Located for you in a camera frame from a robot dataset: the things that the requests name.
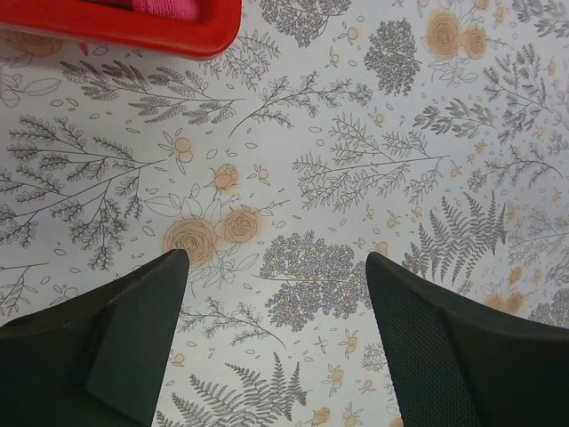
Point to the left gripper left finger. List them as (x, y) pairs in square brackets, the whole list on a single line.
[(98, 359)]

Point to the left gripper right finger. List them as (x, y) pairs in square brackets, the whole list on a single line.
[(456, 362)]

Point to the floral table mat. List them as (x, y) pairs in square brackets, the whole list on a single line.
[(434, 133)]

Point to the red plastic bin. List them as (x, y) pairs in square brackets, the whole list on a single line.
[(215, 29)]

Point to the pink towel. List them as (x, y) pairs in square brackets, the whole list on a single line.
[(186, 10)]

